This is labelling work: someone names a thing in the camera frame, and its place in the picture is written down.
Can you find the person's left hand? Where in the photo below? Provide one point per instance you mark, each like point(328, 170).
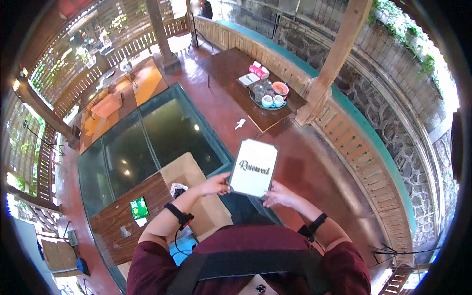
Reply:
point(214, 186)

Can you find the person's right hand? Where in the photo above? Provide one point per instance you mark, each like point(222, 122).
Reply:
point(282, 195)

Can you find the person's left fingers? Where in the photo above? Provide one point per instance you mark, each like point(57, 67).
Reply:
point(224, 184)

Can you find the person's right fingers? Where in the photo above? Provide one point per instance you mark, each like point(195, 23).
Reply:
point(270, 199)

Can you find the white framed table sign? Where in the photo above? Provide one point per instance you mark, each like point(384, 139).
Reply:
point(253, 167)

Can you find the white plastic bag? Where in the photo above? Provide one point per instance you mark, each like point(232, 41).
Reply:
point(179, 190)

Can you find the black wrist band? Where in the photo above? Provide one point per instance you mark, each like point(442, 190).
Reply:
point(317, 223)
point(177, 212)

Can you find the person's body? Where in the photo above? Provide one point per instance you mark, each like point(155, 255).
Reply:
point(243, 254)

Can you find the white paper scrap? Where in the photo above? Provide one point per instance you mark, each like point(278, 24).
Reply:
point(240, 124)

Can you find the blue cloth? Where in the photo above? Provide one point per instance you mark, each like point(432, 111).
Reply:
point(182, 250)

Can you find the glass floor panel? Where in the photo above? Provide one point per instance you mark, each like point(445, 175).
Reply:
point(158, 136)

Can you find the green packet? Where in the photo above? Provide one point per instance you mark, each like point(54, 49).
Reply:
point(139, 208)

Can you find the round grey serving tray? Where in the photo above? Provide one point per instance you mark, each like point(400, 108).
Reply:
point(256, 101)

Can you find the small white paper slip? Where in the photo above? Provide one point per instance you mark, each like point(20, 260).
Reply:
point(141, 221)

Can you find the teal and white cup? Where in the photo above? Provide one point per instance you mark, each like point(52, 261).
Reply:
point(279, 101)
point(267, 101)

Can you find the clear drinking glass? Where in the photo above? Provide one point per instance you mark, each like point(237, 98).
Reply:
point(258, 92)
point(267, 85)

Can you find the wooden railing with teal top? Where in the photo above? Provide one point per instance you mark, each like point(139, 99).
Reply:
point(354, 147)

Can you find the white notepad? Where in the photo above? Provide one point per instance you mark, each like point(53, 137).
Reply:
point(249, 79)

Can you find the dark brown low table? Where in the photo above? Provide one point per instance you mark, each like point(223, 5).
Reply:
point(228, 73)

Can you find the pink bowl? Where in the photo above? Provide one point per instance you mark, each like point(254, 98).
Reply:
point(280, 88)

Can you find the striped wooden low table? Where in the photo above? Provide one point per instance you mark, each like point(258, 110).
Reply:
point(114, 225)

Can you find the pink tissue box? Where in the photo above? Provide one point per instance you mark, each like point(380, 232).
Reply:
point(259, 70)

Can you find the black tripod stand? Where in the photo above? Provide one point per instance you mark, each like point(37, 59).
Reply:
point(194, 29)

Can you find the wooden pillar with stone base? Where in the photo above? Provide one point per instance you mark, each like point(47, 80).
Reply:
point(162, 37)

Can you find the brown wooden balustrade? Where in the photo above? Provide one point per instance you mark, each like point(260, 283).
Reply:
point(121, 55)

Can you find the cardboard box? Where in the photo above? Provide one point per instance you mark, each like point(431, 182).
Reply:
point(61, 258)

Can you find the green hanging plants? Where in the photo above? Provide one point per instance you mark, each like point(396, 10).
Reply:
point(405, 33)

